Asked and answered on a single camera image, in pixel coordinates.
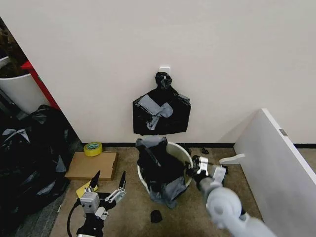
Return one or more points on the red frame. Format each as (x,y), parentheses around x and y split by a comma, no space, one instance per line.
(42,84)

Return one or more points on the flat brown cardboard box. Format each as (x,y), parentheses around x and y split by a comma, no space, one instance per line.
(89,166)

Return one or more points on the large white plant pot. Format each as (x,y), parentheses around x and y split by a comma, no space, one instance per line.
(23,91)

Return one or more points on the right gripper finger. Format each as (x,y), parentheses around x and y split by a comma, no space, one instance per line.
(189,167)
(203,161)

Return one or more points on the white board panel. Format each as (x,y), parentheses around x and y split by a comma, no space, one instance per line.
(276,163)

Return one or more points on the brown dried plant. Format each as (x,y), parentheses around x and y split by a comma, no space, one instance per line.
(11,54)

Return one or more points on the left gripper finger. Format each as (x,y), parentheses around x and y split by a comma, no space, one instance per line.
(122,181)
(95,180)

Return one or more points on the white round trash bin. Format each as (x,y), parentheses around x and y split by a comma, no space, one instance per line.
(181,155)

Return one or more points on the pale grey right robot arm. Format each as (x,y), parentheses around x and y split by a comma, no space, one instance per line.
(223,205)

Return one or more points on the white wall hook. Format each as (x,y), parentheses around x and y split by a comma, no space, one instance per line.
(164,69)

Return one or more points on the pile of black bags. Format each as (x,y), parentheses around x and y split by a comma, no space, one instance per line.
(29,160)

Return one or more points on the black garbage bag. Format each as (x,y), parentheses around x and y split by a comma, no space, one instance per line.
(160,170)

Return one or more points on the yellow tape roll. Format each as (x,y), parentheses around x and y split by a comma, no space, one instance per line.
(91,149)

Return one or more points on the small black bag scrap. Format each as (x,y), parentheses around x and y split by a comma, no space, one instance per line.
(156,216)
(204,150)

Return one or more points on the metal hinge plate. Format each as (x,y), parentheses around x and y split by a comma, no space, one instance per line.
(283,132)

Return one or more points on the black bag taped flat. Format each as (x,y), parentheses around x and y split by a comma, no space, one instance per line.
(161,116)

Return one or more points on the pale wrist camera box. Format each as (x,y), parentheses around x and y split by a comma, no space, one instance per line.
(89,201)

